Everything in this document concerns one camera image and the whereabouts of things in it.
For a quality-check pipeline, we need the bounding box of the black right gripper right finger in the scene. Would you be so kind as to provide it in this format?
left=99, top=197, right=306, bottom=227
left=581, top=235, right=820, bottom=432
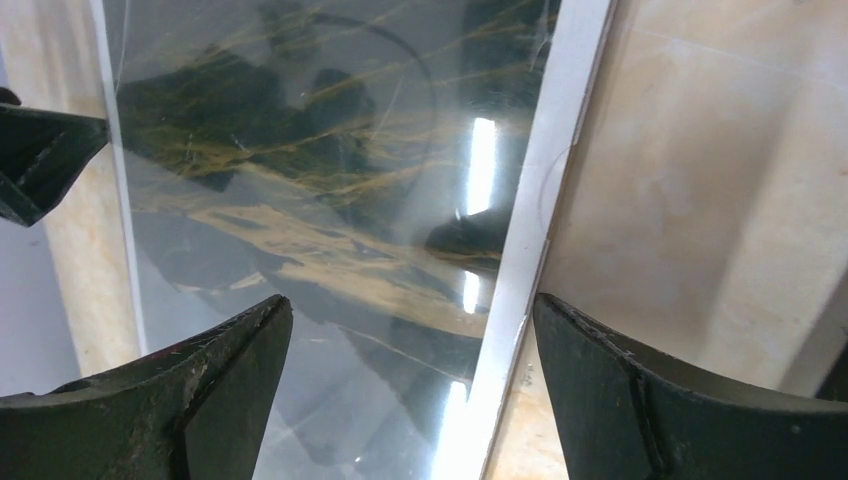
left=533, top=293, right=847, bottom=479

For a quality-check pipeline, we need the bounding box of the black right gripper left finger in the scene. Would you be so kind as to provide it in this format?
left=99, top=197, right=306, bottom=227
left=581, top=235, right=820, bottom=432
left=1, top=295, right=293, bottom=479

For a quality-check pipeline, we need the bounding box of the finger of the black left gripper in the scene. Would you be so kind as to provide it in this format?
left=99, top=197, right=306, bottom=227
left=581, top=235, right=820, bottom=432
left=1, top=87, right=110, bottom=227

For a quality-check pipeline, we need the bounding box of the landscape photo print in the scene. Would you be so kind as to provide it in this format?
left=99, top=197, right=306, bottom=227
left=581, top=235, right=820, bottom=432
left=92, top=1, right=616, bottom=479

